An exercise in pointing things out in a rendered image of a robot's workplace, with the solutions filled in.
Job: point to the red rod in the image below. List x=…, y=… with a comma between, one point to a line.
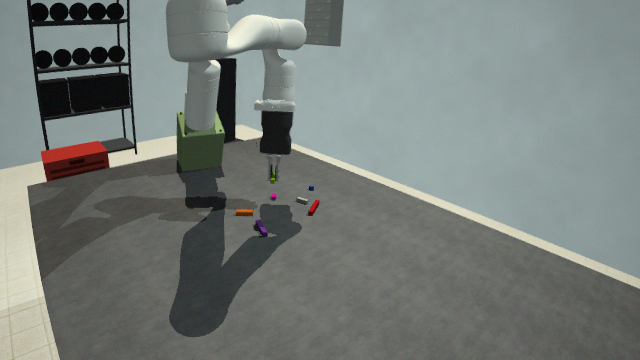
x=313, y=208

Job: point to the purple rod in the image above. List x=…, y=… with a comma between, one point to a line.
x=261, y=228

